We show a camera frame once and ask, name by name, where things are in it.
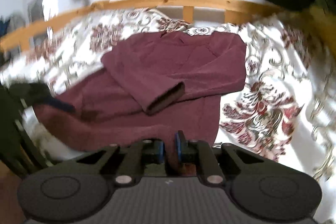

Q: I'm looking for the wooden bed frame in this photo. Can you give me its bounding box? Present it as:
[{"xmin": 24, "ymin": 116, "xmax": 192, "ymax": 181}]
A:
[{"xmin": 1, "ymin": 0, "xmax": 284, "ymax": 52}]

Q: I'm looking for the maroon long-sleeve shirt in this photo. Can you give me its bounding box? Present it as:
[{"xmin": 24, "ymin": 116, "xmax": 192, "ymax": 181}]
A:
[{"xmin": 34, "ymin": 31, "xmax": 246, "ymax": 152}]

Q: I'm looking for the floral white bedspread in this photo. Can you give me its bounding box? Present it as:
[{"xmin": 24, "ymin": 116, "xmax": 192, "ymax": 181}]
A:
[{"xmin": 1, "ymin": 8, "xmax": 335, "ymax": 223}]

